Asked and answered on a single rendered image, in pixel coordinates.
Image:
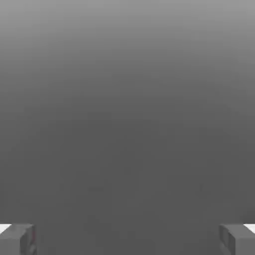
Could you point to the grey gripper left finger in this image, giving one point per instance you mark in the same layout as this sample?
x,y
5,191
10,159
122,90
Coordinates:
x,y
16,240

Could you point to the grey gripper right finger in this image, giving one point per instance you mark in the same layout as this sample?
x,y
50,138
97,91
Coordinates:
x,y
239,241

